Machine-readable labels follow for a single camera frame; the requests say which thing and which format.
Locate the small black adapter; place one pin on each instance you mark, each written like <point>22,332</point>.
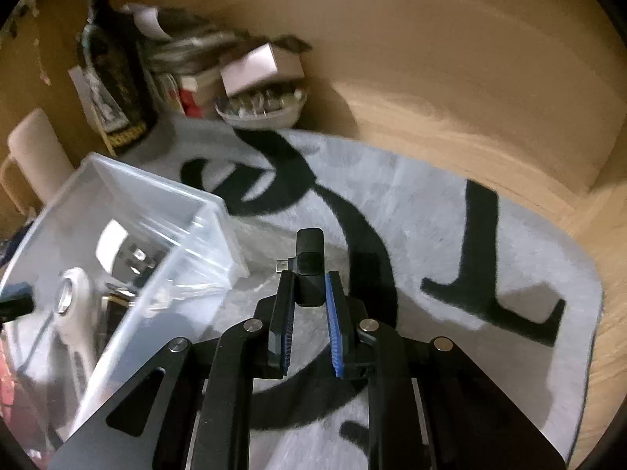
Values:
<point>309,264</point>

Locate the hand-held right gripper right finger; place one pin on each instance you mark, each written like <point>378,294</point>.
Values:
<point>335,323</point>

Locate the clear plastic storage box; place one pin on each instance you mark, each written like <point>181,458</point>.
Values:
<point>147,196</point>

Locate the white paper note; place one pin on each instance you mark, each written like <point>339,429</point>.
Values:
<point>85,98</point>

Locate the white bowl with small parts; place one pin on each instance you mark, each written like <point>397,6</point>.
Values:
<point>259,107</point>

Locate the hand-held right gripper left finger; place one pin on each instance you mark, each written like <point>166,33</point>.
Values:
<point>286,323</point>

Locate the grey mat with black letters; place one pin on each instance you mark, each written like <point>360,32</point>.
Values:
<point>416,215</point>

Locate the small white cardboard box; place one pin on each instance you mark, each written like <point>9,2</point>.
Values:
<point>259,66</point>

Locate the stack of books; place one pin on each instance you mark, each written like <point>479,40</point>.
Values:
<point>191,58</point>

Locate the dark glass bottle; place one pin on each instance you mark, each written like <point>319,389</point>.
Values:
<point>115,68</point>

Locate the white charger cube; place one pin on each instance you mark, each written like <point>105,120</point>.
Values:
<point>115,245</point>

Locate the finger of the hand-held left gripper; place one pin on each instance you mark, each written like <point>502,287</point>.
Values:
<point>14,306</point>

